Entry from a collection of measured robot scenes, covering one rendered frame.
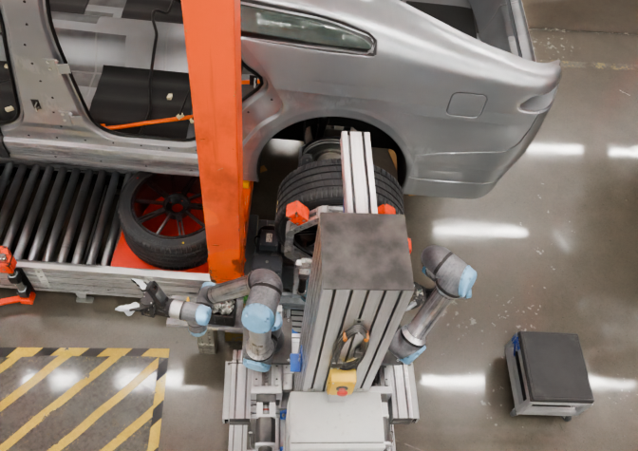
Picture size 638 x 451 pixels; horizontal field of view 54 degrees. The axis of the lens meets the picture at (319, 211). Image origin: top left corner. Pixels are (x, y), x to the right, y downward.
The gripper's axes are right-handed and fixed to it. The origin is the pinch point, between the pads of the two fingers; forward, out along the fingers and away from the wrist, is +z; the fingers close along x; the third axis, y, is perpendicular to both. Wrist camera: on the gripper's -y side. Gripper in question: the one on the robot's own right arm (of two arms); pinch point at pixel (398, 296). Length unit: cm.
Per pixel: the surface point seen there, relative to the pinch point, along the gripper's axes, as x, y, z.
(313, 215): -40, 29, 31
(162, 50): -156, -3, 128
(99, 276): -24, 11, 164
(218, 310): 0, 15, 90
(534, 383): 50, -55, -59
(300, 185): -55, 28, 37
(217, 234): -34, 45, 74
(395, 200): -45.6, 10.3, -4.9
